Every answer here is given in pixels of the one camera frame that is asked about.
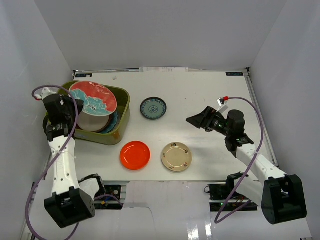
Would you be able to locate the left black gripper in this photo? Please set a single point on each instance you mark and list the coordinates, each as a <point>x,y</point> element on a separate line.
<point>69,108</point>

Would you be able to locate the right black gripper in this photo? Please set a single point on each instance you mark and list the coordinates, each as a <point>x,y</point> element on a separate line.
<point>204,120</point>

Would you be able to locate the teal and red floral plate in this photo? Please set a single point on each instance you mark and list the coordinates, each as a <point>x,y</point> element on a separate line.
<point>97,99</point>

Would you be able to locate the red rimmed cream plate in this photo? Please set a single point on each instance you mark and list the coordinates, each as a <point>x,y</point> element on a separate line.
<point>92,123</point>

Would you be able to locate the teal scalloped plate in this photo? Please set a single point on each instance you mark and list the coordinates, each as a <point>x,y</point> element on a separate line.
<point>111,124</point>

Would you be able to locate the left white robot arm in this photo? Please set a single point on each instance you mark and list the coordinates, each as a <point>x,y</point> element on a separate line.
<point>72,200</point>

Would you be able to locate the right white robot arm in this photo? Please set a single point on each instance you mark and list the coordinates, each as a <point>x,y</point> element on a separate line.
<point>280,195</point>

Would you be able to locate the olive green plastic bin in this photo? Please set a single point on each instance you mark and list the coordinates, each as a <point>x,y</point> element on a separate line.
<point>123,108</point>

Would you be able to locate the left blue table label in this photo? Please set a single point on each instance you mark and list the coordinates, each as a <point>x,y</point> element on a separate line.
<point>83,75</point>

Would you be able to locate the blue table label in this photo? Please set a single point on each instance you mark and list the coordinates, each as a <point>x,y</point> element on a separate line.
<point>234,74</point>
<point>83,75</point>

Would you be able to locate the cream floral plate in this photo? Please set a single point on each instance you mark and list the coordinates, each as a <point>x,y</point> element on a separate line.
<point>176,157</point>

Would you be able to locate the small blue patterned dish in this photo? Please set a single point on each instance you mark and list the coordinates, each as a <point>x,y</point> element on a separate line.
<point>153,108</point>

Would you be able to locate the right blue table label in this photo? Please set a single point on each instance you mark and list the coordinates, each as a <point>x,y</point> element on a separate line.
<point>234,74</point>

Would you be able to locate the orange plate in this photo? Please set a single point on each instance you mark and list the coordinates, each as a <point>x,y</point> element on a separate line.
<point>135,155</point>

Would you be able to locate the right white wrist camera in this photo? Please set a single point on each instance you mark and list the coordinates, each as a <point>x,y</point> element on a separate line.
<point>222,103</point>

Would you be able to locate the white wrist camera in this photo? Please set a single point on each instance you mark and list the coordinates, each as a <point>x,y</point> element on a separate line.
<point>222,103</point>
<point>44,93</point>

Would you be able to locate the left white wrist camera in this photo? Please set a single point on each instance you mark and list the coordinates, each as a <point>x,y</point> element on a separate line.
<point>44,93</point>

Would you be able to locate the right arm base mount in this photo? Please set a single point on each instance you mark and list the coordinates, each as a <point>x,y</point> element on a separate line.
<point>218,192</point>

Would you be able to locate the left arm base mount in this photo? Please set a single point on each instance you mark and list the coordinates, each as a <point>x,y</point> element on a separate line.
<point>109,199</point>

